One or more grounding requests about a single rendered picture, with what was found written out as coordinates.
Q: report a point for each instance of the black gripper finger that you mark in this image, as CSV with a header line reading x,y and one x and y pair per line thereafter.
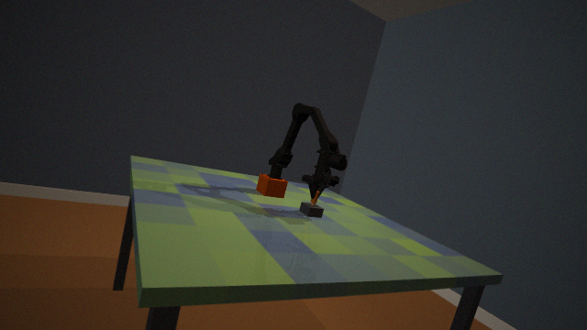
x,y
313,188
321,188

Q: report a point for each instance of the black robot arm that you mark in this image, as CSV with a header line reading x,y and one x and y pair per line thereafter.
x,y
329,152

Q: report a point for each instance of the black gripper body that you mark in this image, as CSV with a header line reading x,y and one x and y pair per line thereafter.
x,y
314,179

